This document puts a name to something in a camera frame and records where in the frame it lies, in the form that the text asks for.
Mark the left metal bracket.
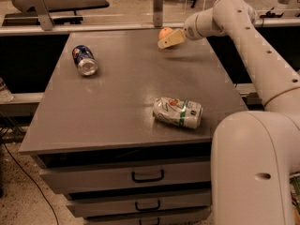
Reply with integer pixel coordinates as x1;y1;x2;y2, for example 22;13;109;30
12;0;53;31

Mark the blue pepsi can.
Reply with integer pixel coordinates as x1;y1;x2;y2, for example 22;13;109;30
72;45;98;76

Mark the black floor cable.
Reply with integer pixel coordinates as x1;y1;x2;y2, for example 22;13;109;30
0;134;61;225

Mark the bottom grey drawer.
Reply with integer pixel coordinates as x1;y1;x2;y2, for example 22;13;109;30
84;207;210;225

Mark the top grey drawer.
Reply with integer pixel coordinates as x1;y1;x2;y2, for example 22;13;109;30
40;161;210;194

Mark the white green crushed can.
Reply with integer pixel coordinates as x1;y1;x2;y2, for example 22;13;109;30
153;97;203;129

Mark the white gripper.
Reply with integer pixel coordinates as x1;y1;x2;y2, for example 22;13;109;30
157;14;201;49

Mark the orange fruit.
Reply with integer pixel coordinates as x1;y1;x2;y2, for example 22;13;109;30
158;27;173;40

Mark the metal bracket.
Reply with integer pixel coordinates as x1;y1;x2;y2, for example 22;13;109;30
12;0;53;31
153;0;163;27

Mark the middle metal bracket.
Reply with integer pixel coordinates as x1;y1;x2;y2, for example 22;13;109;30
153;0;163;27

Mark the grey drawer cabinet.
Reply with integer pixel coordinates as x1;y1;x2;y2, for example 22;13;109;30
19;28;251;225

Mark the grey drawer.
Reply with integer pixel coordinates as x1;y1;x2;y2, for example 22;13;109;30
40;161;210;194
84;207;210;225
67;189;211;218

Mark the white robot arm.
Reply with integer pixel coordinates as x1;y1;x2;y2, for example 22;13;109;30
157;0;300;225

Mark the middle grey drawer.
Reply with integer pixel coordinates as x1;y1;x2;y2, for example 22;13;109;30
67;189;211;218

